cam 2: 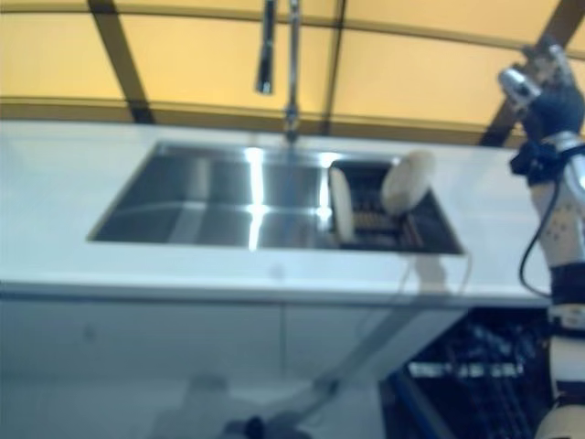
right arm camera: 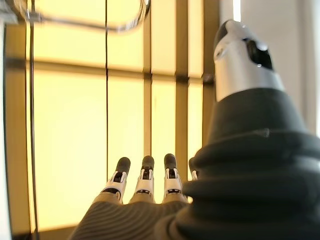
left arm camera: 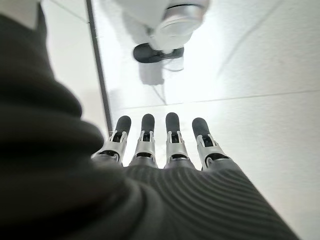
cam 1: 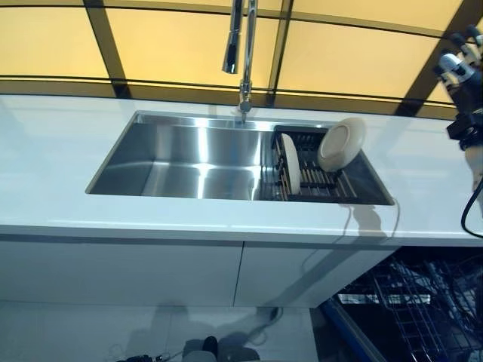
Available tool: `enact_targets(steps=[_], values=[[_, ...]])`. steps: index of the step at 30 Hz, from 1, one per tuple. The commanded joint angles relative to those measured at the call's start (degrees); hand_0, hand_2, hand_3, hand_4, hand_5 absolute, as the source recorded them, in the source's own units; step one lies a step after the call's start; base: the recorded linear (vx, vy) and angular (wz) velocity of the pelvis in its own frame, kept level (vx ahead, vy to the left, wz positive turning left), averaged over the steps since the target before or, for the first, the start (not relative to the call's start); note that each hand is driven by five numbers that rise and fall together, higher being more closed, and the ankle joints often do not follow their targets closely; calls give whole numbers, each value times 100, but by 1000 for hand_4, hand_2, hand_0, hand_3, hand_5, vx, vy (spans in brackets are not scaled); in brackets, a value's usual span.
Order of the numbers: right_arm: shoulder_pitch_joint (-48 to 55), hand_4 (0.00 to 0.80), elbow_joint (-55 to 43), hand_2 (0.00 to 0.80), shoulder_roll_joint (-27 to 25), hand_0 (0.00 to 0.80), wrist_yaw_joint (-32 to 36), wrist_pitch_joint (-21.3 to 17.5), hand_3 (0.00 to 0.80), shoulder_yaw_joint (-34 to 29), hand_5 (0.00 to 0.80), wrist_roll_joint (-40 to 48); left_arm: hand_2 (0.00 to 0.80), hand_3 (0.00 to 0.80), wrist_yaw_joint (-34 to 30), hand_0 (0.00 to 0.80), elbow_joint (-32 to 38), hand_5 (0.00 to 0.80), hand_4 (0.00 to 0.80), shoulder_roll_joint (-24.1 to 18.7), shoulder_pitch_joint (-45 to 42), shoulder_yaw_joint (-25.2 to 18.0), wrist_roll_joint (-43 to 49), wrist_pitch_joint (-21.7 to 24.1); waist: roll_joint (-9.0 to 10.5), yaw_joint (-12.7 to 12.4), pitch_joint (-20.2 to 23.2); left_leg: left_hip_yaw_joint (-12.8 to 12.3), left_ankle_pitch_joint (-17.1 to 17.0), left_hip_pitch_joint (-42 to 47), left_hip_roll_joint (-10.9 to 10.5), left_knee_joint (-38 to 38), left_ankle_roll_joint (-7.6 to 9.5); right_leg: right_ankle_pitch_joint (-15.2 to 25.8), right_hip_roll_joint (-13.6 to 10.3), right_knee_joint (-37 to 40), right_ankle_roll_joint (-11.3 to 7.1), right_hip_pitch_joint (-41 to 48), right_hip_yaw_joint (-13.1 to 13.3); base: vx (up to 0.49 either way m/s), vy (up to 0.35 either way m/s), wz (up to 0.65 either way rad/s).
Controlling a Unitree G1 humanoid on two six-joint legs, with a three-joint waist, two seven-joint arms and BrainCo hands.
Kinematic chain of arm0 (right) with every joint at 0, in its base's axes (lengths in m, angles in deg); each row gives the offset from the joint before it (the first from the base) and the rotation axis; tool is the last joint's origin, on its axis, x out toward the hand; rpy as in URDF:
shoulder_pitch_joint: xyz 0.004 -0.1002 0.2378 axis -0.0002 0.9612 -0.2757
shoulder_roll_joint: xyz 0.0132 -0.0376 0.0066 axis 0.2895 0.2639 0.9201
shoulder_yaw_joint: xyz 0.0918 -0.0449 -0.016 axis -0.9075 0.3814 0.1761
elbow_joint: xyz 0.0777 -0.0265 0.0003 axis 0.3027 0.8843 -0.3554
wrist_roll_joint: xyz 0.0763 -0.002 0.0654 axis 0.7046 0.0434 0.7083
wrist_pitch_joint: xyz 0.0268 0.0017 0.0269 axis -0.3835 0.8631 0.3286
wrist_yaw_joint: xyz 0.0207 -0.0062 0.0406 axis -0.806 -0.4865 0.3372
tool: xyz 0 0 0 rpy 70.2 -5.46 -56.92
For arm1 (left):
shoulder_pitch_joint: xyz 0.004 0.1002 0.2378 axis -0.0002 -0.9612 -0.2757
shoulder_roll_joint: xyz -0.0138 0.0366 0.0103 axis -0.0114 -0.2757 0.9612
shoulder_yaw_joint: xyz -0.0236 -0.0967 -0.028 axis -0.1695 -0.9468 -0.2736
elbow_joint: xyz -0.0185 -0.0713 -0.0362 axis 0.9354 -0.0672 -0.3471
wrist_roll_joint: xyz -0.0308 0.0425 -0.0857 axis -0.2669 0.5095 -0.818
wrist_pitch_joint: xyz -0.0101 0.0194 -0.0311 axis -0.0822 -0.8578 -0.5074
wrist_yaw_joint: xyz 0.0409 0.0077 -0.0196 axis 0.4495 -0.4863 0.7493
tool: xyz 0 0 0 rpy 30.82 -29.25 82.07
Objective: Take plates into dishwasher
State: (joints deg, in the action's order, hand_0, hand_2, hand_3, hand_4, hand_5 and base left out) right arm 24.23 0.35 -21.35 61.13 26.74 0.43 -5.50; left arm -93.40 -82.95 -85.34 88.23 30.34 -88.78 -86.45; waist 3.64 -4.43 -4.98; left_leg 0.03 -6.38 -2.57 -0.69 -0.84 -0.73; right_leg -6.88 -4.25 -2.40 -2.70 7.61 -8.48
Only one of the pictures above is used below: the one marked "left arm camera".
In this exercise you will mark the robot left leg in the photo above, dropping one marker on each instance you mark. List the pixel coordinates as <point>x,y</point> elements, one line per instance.
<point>175,30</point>

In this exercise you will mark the white cabinet door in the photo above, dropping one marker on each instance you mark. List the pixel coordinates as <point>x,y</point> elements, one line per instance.
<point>72,50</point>

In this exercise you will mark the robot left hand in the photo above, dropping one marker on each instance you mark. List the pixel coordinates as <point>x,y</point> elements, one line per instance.
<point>125,200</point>

